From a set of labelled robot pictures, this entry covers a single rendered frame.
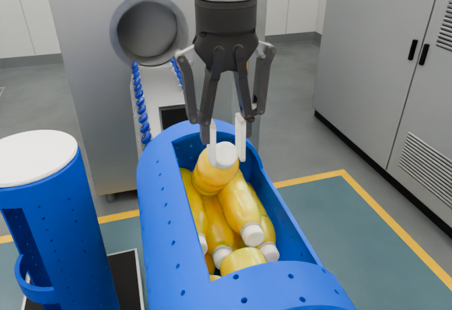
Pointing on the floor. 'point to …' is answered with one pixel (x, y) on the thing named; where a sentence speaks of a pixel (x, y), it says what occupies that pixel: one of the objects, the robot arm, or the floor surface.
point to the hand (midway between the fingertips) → (226, 140)
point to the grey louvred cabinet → (392, 79)
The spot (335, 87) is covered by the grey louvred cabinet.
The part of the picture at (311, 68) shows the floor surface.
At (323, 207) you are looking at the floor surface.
